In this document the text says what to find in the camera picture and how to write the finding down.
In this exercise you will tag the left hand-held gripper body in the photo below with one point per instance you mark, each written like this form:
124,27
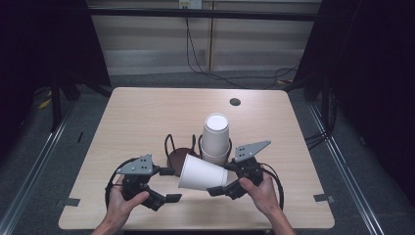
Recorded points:
138,166

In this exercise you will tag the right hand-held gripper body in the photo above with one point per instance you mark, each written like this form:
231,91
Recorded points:
249,168

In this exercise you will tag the single white paper cup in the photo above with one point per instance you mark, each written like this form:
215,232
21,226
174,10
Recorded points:
202,173

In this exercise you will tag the stack of white paper cups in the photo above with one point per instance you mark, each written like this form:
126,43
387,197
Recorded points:
215,137

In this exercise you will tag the person's right hand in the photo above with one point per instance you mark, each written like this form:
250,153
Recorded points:
266,194

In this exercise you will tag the person's left hand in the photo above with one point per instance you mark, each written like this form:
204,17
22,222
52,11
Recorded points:
122,207

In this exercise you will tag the black metal stand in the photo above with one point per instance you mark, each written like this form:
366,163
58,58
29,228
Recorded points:
56,104

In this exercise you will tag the yellow floor object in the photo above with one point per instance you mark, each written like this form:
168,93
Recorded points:
45,103

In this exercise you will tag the dark curtain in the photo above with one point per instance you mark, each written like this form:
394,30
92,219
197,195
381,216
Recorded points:
45,42
368,65

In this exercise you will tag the black horizontal bar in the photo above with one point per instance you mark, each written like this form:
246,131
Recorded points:
202,14

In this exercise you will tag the metal floor rail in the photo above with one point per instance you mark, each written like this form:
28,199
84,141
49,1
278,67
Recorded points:
32,173
349,179

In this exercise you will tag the white wall socket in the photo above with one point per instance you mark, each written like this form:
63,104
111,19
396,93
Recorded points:
190,4

